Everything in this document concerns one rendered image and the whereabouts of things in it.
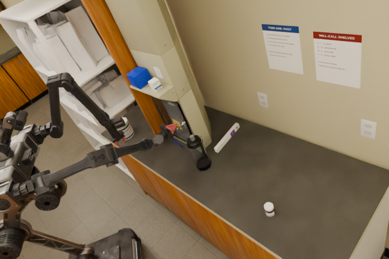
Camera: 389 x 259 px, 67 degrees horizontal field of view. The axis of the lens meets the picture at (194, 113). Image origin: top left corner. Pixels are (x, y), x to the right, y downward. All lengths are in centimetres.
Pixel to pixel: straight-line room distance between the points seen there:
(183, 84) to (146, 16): 46
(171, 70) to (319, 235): 112
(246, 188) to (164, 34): 98
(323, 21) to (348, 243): 99
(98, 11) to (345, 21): 127
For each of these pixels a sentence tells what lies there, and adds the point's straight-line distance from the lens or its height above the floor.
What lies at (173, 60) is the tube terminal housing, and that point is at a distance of 168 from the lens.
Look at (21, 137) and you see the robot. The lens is 205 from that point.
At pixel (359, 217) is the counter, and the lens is 166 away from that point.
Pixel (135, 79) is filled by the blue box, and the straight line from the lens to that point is 179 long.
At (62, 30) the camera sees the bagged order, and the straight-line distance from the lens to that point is 276.
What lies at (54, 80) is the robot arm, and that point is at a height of 176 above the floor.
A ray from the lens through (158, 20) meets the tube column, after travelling 160.
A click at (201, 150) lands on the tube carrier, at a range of 182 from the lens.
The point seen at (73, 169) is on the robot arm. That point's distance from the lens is 155.
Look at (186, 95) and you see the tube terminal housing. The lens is 180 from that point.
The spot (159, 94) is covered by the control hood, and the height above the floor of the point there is 151.
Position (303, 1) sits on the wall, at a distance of 146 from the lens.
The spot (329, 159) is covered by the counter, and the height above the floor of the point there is 94.
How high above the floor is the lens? 236
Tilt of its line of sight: 36 degrees down
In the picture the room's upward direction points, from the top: 22 degrees counter-clockwise
